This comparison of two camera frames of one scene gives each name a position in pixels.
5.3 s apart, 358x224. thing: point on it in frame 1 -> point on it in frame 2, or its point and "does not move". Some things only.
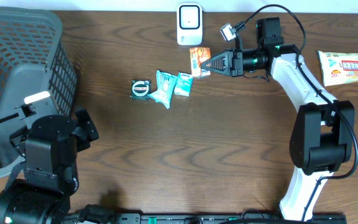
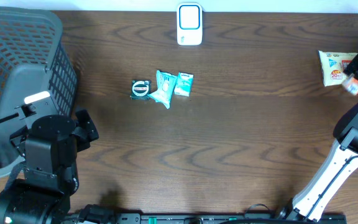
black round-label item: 140,89 does not move
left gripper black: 83,140 does not move
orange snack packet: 197,56 -> 353,85
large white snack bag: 344,68 does not move
